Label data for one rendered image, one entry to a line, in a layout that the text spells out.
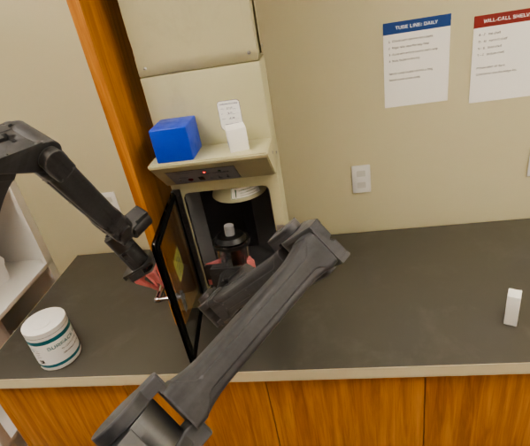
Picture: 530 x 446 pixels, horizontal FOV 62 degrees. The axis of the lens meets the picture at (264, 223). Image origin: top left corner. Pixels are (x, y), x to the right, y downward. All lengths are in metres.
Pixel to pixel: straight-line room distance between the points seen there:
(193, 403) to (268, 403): 0.88
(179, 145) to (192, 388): 0.72
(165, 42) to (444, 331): 1.09
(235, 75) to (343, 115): 0.58
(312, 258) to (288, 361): 0.69
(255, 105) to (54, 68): 0.90
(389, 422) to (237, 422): 0.47
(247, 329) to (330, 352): 0.74
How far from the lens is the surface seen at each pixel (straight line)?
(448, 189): 1.83
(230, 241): 1.21
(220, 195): 1.35
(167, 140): 1.17
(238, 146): 1.16
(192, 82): 1.22
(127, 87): 1.31
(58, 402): 1.70
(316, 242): 0.66
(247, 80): 1.19
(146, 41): 1.23
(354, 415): 1.48
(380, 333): 1.37
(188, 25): 1.20
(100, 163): 1.91
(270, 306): 0.61
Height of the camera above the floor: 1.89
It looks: 29 degrees down
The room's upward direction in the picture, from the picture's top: 10 degrees counter-clockwise
